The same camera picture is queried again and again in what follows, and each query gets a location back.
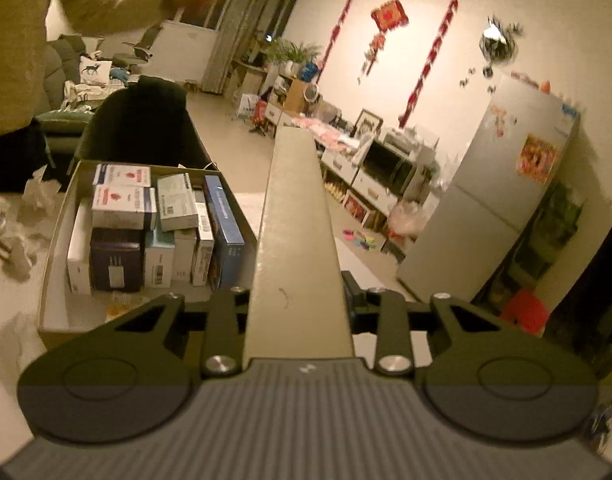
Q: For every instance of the red white medicine box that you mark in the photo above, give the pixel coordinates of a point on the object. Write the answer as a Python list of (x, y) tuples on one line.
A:
[(124, 207)]

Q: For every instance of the white striped upright box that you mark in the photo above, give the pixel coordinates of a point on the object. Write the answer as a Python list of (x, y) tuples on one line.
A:
[(205, 242)]

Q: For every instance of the blue tall book box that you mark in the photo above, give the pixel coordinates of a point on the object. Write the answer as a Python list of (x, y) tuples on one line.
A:
[(226, 234)]

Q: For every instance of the red chinese knot ornament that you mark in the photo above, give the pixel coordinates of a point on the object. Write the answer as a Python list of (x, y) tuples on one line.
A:
[(388, 16)]

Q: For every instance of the teal white barcode box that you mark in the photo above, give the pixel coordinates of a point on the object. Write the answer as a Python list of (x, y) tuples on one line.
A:
[(159, 249)]

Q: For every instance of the red plastic stool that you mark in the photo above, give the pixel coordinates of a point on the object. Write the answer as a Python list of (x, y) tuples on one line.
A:
[(525, 311)]

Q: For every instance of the open cardboard storage box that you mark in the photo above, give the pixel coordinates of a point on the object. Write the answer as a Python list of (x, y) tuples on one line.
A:
[(63, 315)]

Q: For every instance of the black office chair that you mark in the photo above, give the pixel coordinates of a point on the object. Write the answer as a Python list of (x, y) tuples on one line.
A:
[(146, 123)]

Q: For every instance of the white box on top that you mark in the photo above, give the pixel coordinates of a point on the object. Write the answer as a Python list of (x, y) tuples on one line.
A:
[(176, 203)]

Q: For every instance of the cardboard box lid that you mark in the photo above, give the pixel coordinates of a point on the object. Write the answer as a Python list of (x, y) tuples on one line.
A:
[(297, 306)]

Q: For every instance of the flat white box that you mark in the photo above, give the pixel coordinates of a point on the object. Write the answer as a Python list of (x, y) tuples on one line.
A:
[(78, 255)]

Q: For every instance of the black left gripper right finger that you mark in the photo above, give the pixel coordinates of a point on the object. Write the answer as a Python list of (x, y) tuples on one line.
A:
[(390, 331)]

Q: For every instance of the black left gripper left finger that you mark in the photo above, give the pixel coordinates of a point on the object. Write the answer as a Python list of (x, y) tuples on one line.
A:
[(208, 335)]

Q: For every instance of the white tv cabinet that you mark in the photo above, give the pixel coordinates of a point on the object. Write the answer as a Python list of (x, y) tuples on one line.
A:
[(391, 167)]

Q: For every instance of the crumpled white tissue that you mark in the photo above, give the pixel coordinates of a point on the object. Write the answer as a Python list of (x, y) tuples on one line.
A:
[(22, 228)]

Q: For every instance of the silver refrigerator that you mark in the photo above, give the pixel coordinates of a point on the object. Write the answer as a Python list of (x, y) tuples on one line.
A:
[(504, 174)]

